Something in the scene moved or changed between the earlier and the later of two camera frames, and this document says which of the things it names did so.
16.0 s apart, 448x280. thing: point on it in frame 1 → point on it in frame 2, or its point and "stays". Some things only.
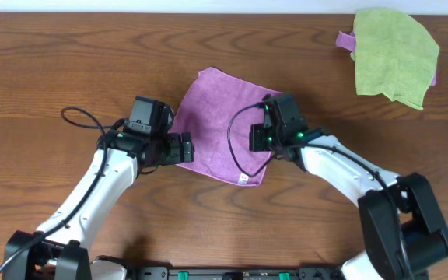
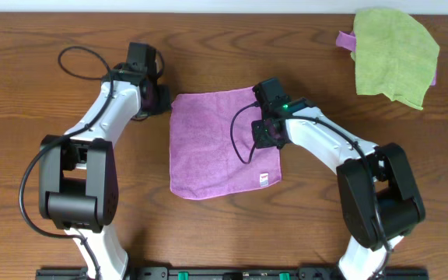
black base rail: [275, 273] stays
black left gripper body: [168, 149] → [160, 102]
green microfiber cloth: [394, 55] stays
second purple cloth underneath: [348, 40] stays
